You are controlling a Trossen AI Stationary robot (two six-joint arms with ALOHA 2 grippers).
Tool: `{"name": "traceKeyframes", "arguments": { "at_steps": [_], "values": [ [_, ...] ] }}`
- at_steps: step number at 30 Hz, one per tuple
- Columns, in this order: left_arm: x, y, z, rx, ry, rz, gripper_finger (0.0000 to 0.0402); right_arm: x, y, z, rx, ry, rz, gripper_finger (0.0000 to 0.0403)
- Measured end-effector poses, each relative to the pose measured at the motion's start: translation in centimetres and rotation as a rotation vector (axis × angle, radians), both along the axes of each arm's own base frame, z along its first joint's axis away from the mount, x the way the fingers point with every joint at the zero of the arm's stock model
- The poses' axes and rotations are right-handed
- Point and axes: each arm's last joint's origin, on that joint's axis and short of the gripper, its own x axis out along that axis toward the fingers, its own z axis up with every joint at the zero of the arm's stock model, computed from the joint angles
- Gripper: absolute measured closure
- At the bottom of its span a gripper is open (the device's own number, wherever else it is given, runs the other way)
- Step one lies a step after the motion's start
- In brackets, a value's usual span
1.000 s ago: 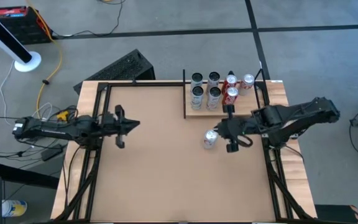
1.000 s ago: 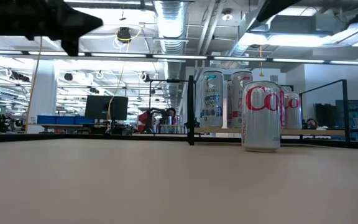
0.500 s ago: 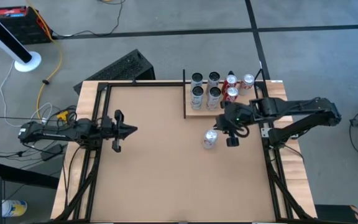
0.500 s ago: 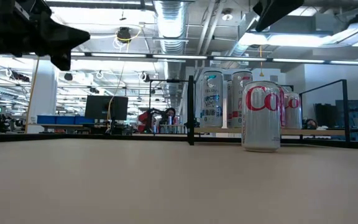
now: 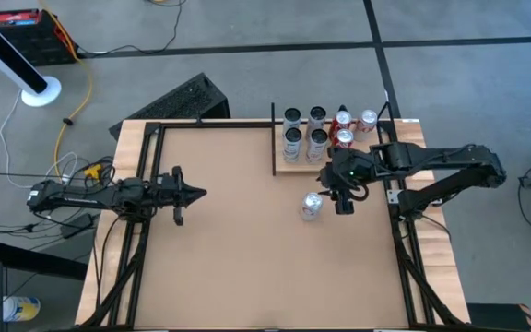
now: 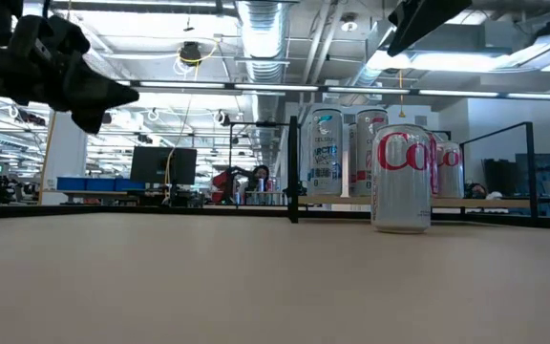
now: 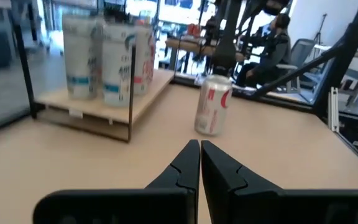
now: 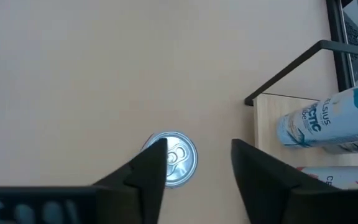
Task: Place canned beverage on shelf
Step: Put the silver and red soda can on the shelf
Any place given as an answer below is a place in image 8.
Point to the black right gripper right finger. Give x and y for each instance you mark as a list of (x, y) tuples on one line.
[(266, 186)]

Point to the tall Celsius can blue print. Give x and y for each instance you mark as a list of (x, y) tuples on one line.
[(337, 121)]

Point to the black aluminium table frame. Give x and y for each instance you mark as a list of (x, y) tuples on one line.
[(336, 46)]

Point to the black metal shelf frame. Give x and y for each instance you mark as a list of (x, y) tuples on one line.
[(291, 67)]

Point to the tall Celsius can pink print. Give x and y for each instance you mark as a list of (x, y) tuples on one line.
[(346, 177)]

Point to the silver Diet Coke can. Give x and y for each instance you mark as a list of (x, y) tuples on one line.
[(182, 155)]

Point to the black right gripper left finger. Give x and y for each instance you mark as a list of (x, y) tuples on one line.
[(141, 186)]

